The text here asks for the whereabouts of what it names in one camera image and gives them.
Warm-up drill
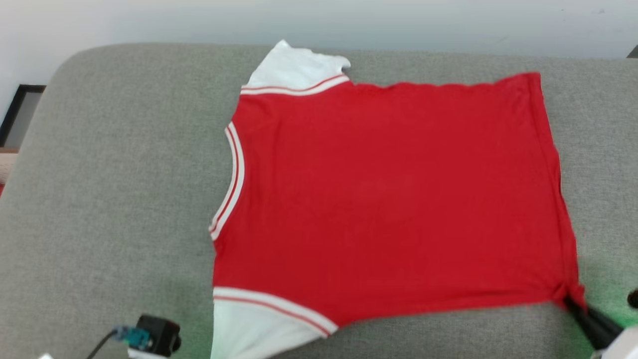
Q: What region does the grey fabric sofa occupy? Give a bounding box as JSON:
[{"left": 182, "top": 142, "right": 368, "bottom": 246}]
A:
[{"left": 0, "top": 43, "right": 638, "bottom": 359}]

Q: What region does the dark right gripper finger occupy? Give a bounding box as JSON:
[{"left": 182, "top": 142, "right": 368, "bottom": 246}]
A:
[{"left": 563, "top": 295, "right": 625, "bottom": 351}]

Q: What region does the red white jersey garment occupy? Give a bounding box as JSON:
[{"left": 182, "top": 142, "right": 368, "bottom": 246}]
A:
[{"left": 209, "top": 40, "right": 587, "bottom": 359}]

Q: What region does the black framed panel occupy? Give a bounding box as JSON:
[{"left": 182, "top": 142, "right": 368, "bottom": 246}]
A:
[{"left": 0, "top": 84, "right": 46, "bottom": 149}]

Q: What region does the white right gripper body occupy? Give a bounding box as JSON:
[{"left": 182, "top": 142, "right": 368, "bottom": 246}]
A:
[{"left": 597, "top": 325, "right": 638, "bottom": 359}]

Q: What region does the black cable teal plug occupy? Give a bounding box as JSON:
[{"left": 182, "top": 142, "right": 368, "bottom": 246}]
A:
[{"left": 86, "top": 325, "right": 153, "bottom": 359}]

